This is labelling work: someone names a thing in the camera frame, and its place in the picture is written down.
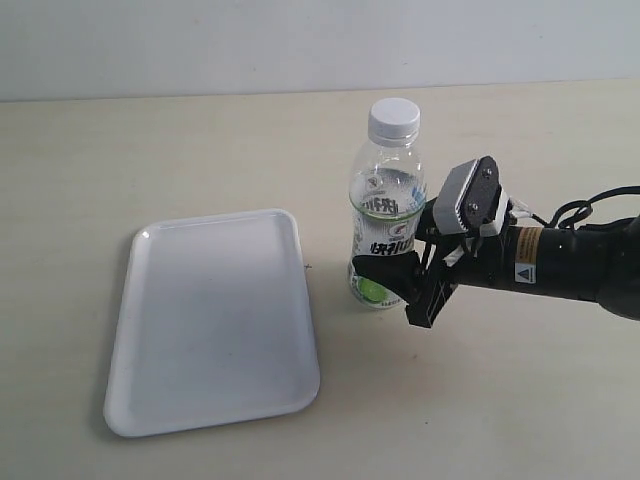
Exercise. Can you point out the white plastic tray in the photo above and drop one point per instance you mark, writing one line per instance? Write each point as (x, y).
(214, 326)

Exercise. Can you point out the white bottle cap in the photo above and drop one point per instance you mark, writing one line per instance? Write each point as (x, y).
(393, 119)

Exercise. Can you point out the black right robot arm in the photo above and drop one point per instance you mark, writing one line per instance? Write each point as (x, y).
(594, 263)

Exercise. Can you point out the clear plastic drink bottle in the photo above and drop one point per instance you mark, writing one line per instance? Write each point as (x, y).
(387, 191)

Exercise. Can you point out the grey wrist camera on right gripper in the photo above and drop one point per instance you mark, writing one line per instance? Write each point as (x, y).
(471, 200)

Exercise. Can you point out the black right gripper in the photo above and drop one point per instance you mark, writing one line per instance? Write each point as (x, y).
(449, 260)

